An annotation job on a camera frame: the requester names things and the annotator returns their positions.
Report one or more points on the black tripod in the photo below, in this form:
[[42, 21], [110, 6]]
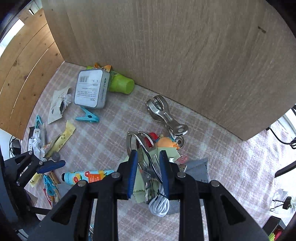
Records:
[[285, 169]]

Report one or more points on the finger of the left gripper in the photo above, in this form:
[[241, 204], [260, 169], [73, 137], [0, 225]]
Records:
[[49, 166]]

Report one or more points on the big blue clothes peg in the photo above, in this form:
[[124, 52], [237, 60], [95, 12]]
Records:
[[49, 185]]

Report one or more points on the clear plastic bag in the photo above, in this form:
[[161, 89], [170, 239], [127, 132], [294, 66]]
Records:
[[38, 141]]

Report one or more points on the white flower vase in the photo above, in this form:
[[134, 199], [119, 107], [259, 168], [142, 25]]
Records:
[[282, 200]]

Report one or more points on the metal clamp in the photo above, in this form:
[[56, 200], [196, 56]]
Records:
[[148, 164]]

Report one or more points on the small teal clip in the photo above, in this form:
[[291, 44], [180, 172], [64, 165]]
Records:
[[38, 121]]

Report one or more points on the colourful drink carton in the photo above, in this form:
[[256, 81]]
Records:
[[72, 178]]

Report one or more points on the red coffee mate sachet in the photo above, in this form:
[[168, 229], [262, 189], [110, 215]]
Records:
[[52, 199]]

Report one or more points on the wooden backboard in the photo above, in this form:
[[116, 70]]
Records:
[[231, 61]]

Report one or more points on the orange toy keychain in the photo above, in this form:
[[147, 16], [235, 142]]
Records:
[[171, 146]]

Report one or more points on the green plastic tube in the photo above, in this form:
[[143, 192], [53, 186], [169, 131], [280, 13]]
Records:
[[118, 82]]

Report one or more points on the metal carabiner clip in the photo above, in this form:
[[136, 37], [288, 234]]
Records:
[[159, 110]]

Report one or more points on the pink lotion bottle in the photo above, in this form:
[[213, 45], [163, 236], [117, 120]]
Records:
[[55, 156]]

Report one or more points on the long yellow sachet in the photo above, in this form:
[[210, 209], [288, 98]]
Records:
[[58, 142]]

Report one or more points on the wooden clothes peg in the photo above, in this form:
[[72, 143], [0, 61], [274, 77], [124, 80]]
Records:
[[55, 182]]

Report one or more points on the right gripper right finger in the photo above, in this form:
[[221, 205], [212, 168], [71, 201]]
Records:
[[226, 218]]

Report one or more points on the black tray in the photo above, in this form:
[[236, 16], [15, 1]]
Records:
[[274, 224]]

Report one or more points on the teal clothes peg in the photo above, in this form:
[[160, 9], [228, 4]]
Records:
[[88, 117]]

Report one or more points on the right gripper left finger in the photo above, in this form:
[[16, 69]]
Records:
[[70, 218]]

